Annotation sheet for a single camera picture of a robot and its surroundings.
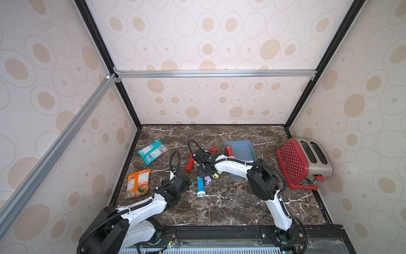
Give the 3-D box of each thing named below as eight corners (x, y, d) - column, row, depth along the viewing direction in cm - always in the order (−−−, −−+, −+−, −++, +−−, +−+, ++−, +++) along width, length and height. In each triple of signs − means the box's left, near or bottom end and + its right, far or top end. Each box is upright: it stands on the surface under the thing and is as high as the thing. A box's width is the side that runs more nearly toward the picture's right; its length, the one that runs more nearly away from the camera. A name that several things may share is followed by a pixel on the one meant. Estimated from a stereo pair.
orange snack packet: (127, 198, 87) (124, 196, 84) (130, 175, 96) (128, 172, 93) (149, 195, 88) (147, 192, 86) (150, 172, 97) (148, 169, 95)
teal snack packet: (138, 154, 105) (136, 151, 103) (158, 141, 113) (157, 138, 110) (147, 165, 100) (145, 162, 97) (168, 150, 108) (167, 147, 105)
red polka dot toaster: (287, 190, 90) (303, 175, 76) (276, 156, 105) (287, 138, 91) (322, 190, 90) (344, 175, 76) (306, 156, 105) (321, 138, 91)
